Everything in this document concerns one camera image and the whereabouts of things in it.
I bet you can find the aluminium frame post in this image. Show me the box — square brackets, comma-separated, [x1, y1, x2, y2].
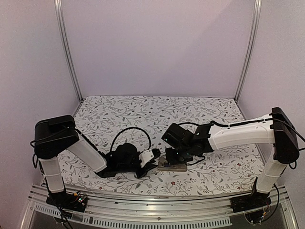
[234, 0, 262, 103]
[54, 0, 83, 103]

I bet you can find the front aluminium rail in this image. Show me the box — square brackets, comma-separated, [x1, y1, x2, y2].
[20, 185, 299, 229]

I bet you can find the floral patterned table mat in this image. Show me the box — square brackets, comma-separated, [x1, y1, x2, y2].
[59, 96, 264, 196]

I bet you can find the white remote control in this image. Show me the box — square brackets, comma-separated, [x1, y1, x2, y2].
[158, 162, 187, 172]

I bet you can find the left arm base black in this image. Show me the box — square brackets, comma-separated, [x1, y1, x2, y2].
[46, 189, 88, 212]

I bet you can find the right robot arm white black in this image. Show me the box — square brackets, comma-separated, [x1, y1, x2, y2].
[162, 107, 302, 208]

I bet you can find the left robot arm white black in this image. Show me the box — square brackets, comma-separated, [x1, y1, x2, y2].
[31, 115, 154, 207]

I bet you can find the left black camera cable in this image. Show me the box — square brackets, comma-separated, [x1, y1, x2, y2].
[110, 126, 152, 153]

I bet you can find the left aluminium frame post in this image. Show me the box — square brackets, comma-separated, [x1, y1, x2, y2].
[54, 0, 83, 103]

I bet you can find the right aluminium frame post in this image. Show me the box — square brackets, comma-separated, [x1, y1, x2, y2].
[234, 0, 262, 103]

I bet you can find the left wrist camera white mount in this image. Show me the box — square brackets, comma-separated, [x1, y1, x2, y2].
[139, 148, 161, 167]

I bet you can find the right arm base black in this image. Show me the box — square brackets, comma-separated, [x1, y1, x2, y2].
[230, 183, 271, 213]

